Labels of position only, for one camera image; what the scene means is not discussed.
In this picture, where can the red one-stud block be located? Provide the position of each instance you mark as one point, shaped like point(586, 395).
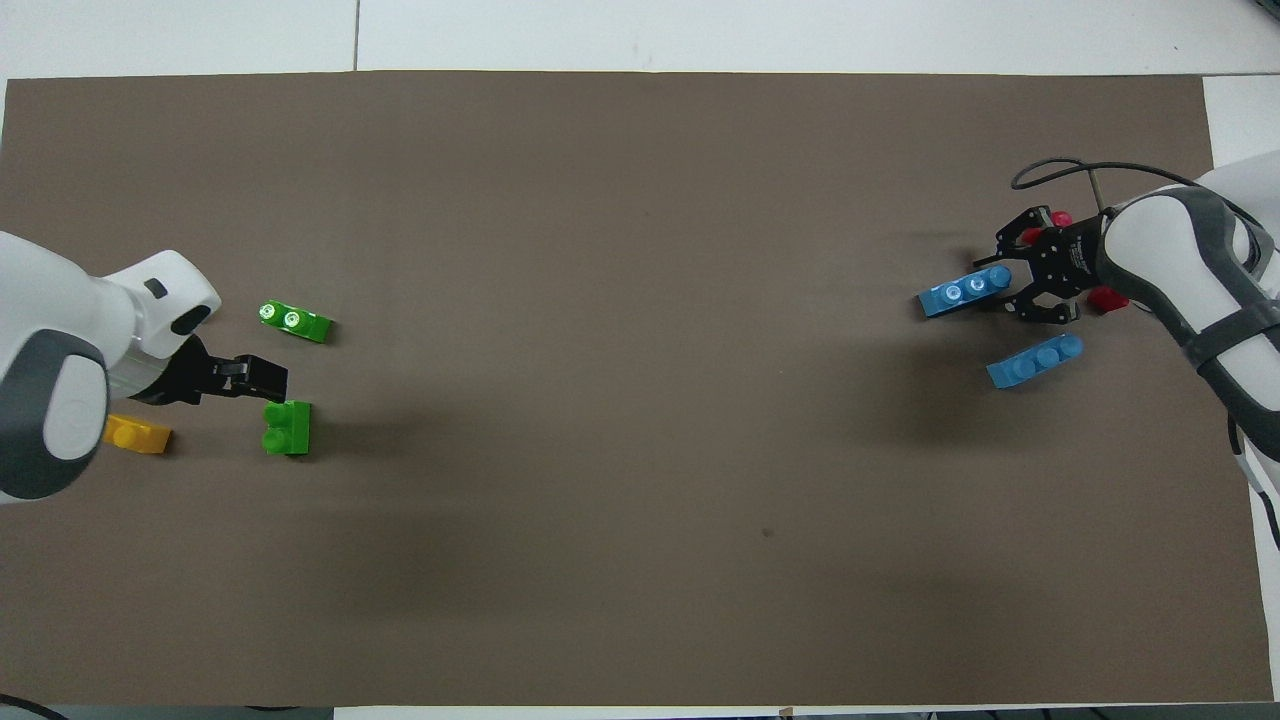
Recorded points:
point(1106, 299)
point(1061, 218)

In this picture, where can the blue three-stud block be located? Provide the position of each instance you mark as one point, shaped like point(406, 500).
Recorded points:
point(960, 293)
point(1035, 362)

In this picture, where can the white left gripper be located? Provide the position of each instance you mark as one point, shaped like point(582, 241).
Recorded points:
point(160, 300)

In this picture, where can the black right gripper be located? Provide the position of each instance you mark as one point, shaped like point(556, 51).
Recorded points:
point(1070, 260)

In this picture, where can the yellow two-stud block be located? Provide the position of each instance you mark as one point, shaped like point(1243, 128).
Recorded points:
point(140, 436)

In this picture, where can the brown table mat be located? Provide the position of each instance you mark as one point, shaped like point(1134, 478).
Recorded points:
point(640, 550)

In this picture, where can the green two-stud block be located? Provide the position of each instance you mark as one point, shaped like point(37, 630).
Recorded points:
point(288, 428)
point(297, 322)

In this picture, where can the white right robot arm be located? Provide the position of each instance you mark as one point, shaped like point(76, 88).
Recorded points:
point(1180, 260)

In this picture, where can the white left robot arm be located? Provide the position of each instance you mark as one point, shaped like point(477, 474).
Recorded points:
point(40, 300)

